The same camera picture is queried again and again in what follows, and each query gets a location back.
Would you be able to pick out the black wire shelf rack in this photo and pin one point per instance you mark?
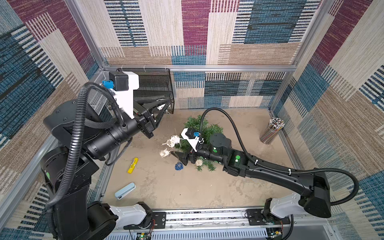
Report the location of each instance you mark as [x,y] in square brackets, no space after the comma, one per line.
[154,83]

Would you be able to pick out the blue ball ornament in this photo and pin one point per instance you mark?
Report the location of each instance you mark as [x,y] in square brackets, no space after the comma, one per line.
[179,166]

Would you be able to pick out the small green christmas tree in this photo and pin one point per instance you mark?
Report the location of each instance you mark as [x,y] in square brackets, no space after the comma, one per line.
[208,130]

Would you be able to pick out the yellow marker pen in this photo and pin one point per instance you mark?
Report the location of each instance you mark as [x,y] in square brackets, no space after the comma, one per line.
[133,165]

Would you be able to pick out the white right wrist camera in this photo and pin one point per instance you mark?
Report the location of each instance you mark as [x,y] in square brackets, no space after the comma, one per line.
[193,137]

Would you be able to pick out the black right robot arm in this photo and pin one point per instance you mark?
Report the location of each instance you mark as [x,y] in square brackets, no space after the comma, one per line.
[311,190]

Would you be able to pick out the light blue stapler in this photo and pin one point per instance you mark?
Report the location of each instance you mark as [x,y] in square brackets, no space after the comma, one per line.
[125,191]

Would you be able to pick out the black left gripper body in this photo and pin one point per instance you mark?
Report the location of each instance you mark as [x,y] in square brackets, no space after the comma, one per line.
[142,121]

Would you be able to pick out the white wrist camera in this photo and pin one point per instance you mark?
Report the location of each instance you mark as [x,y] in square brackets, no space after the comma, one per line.
[123,85]
[193,137]

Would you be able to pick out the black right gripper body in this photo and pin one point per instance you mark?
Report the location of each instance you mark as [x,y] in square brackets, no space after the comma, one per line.
[190,154]

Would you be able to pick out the cup of coloured pencils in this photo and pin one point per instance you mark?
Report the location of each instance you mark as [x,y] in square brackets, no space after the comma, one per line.
[273,128]

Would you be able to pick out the white wire mesh basket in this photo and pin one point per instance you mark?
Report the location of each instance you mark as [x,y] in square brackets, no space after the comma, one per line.
[97,101]

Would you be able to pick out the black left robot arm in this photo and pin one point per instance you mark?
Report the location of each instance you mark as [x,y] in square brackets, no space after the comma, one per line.
[68,169]

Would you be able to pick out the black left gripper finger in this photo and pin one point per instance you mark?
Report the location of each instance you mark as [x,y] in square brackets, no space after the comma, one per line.
[156,112]
[155,101]

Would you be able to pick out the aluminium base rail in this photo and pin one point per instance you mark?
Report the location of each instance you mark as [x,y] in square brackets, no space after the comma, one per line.
[227,224]

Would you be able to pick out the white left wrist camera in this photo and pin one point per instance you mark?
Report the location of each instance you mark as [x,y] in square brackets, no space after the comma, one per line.
[123,85]

